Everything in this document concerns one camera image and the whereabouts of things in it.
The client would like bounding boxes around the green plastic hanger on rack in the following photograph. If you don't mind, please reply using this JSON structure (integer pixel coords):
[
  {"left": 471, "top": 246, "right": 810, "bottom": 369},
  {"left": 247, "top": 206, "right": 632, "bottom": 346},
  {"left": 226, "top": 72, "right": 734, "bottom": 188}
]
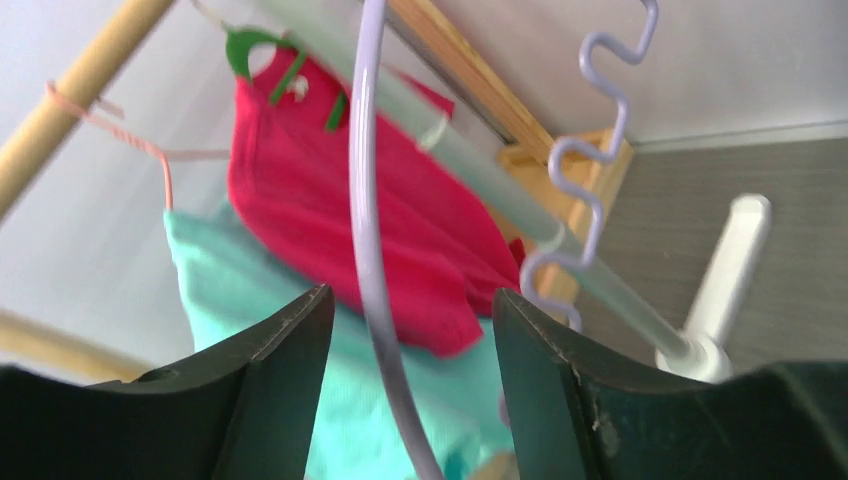
[{"left": 225, "top": 27, "right": 309, "bottom": 105}]

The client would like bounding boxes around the teal green shirt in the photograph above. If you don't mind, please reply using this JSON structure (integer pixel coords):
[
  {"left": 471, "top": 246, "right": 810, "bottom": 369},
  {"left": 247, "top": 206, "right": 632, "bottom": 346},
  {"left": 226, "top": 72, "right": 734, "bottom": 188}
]
[{"left": 163, "top": 205, "right": 513, "bottom": 479}]

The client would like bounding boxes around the silver white clothes rack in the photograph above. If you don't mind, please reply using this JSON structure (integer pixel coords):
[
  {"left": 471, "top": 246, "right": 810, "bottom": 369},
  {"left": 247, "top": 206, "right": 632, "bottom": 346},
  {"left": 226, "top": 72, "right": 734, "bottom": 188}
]
[{"left": 268, "top": 1, "right": 771, "bottom": 383}]

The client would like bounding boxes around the pink wire hanger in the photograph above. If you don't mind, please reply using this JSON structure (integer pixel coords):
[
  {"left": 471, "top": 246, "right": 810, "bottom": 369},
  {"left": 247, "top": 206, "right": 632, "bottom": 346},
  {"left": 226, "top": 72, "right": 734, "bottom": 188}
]
[{"left": 46, "top": 81, "right": 230, "bottom": 210}]

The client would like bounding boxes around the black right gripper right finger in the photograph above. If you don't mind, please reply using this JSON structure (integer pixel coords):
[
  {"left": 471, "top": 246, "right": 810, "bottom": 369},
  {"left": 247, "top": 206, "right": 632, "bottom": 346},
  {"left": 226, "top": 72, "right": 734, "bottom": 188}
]
[{"left": 493, "top": 289, "right": 847, "bottom": 480}]

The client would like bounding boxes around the purple plastic hanger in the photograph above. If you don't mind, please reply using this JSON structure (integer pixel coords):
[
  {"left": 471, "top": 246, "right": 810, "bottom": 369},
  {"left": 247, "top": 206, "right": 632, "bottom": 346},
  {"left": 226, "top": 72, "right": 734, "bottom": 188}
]
[{"left": 349, "top": 0, "right": 659, "bottom": 479}]

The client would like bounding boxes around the red pink shirt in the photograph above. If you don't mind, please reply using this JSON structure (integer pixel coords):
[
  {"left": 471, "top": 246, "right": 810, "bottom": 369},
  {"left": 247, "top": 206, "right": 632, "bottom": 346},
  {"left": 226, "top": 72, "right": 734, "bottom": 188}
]
[{"left": 228, "top": 47, "right": 519, "bottom": 357}]

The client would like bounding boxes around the wooden clothes rack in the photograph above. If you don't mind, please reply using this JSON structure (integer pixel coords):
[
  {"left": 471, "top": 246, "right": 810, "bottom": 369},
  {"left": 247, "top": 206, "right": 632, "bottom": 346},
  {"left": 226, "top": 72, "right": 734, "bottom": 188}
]
[{"left": 0, "top": 0, "right": 634, "bottom": 480}]

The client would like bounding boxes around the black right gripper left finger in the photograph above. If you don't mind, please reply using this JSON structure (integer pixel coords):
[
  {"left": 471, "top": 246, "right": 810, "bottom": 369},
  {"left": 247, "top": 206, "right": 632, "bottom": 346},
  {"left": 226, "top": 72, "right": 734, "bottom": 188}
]
[{"left": 1, "top": 285, "right": 335, "bottom": 479}]

